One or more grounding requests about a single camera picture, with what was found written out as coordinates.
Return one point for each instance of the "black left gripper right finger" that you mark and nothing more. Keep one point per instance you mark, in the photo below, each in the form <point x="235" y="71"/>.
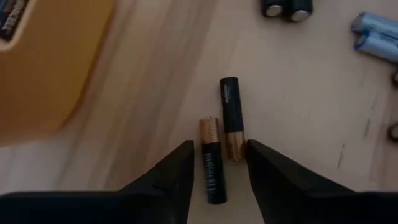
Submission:
<point x="295" y="202"/>

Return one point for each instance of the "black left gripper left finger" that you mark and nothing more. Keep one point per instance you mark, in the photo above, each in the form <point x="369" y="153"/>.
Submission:
<point x="140" y="208"/>

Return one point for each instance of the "yellow plastic bin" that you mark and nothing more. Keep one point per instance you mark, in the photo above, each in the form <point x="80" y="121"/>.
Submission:
<point x="53" y="77"/>

